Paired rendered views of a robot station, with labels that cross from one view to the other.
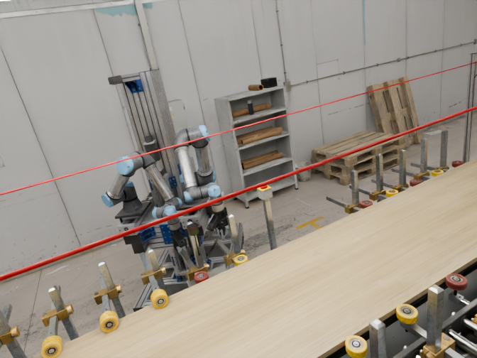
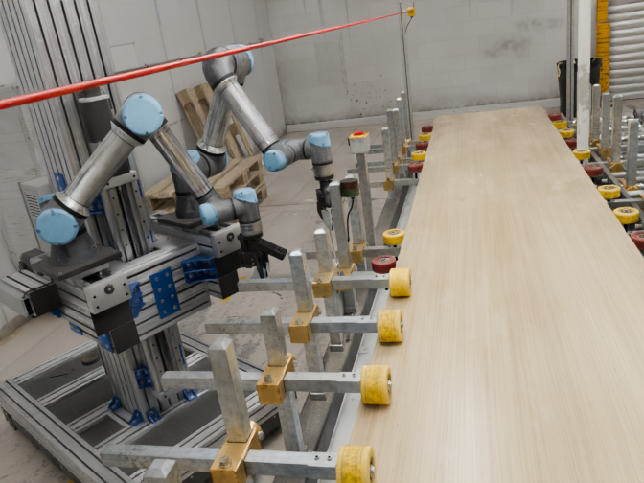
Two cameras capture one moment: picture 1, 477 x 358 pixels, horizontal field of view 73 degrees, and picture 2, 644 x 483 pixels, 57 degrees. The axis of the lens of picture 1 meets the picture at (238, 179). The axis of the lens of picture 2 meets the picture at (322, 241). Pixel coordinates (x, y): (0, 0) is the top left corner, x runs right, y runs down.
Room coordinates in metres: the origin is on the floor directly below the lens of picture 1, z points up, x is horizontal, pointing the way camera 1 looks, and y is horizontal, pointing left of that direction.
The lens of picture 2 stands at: (0.56, 1.85, 1.67)
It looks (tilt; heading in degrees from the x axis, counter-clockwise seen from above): 20 degrees down; 308
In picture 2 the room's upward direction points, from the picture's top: 8 degrees counter-clockwise
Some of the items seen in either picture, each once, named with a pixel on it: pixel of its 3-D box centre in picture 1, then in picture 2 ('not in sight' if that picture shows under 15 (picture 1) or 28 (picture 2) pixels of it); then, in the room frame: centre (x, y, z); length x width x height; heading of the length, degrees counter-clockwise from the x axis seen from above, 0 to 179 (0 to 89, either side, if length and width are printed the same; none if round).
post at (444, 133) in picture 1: (443, 157); (405, 126); (2.53, -1.76, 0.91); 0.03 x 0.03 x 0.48; 22
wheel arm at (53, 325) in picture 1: (55, 312); (265, 379); (1.39, 1.06, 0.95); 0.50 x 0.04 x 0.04; 22
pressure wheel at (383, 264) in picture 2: (203, 283); (384, 274); (1.53, 0.31, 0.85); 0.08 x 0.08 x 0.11
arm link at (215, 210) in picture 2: (162, 212); (217, 211); (2.01, 0.55, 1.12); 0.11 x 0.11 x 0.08; 54
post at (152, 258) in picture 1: (161, 284); (331, 301); (1.58, 0.56, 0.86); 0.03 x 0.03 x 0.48; 22
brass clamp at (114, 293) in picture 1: (108, 293); (305, 321); (1.47, 0.81, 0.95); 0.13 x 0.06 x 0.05; 112
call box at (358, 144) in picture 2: (265, 192); (359, 144); (1.87, -0.15, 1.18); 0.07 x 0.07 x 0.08; 22
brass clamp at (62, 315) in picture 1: (58, 314); (277, 377); (1.38, 1.04, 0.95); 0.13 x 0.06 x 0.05; 112
